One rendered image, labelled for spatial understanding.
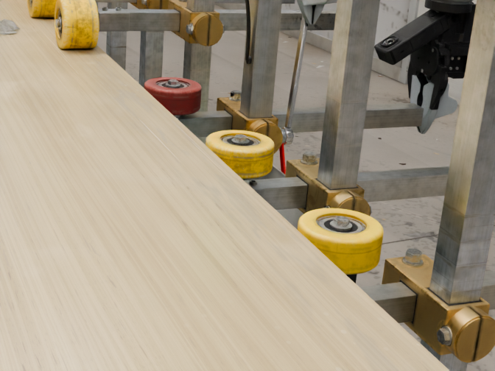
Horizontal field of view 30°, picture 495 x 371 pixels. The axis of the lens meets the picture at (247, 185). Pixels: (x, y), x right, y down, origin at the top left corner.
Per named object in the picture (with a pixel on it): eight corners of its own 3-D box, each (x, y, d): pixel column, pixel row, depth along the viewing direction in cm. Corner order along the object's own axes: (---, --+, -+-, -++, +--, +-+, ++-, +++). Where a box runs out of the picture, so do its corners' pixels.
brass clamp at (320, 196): (321, 193, 121) (325, 157, 119) (372, 234, 109) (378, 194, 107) (278, 196, 118) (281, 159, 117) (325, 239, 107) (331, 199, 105)
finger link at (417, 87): (446, 131, 150) (454, 76, 147) (415, 133, 148) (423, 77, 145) (435, 126, 153) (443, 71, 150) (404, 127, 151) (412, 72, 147)
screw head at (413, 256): (415, 256, 97) (417, 246, 97) (426, 265, 95) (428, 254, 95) (398, 258, 96) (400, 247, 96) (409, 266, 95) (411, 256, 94)
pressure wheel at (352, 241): (300, 300, 95) (311, 196, 91) (376, 318, 92) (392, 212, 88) (277, 336, 88) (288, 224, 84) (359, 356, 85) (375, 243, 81)
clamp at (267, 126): (244, 127, 141) (247, 96, 140) (281, 156, 130) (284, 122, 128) (211, 129, 139) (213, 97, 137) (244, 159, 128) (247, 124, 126)
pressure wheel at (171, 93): (186, 148, 138) (191, 72, 134) (205, 165, 131) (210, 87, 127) (134, 150, 135) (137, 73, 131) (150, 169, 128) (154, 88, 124)
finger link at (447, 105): (457, 137, 147) (466, 81, 144) (425, 139, 145) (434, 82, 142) (446, 131, 150) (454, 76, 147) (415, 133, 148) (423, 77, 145)
